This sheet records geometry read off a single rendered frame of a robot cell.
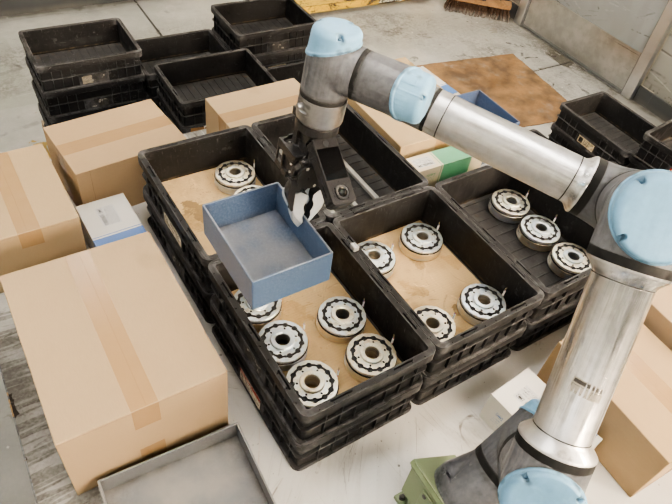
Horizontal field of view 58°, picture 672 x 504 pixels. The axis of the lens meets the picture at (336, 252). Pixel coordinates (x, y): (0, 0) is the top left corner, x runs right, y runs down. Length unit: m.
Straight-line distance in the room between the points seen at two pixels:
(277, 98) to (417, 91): 1.04
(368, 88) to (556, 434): 0.55
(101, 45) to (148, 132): 1.23
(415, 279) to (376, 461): 0.42
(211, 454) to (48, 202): 0.69
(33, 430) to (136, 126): 0.82
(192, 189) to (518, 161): 0.88
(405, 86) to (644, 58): 3.43
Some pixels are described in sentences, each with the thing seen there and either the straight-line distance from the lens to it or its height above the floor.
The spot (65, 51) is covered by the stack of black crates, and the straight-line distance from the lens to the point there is 2.89.
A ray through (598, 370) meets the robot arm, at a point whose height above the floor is 1.21.
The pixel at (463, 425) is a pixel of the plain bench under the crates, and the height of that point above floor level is 0.70.
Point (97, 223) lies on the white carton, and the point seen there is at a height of 0.79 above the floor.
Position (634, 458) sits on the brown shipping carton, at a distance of 1.40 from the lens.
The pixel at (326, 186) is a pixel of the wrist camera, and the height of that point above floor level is 1.26.
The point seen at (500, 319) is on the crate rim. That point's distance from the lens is 1.28.
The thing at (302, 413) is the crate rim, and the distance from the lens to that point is 1.07.
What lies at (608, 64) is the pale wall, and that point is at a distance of 4.41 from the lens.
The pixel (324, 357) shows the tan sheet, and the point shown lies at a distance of 1.26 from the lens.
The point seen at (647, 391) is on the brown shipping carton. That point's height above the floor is 0.86.
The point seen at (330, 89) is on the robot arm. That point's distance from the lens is 0.92.
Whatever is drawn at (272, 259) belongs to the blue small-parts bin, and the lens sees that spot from 1.09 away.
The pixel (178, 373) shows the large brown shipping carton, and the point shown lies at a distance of 1.15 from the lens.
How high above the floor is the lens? 1.87
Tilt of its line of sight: 46 degrees down
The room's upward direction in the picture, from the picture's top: 10 degrees clockwise
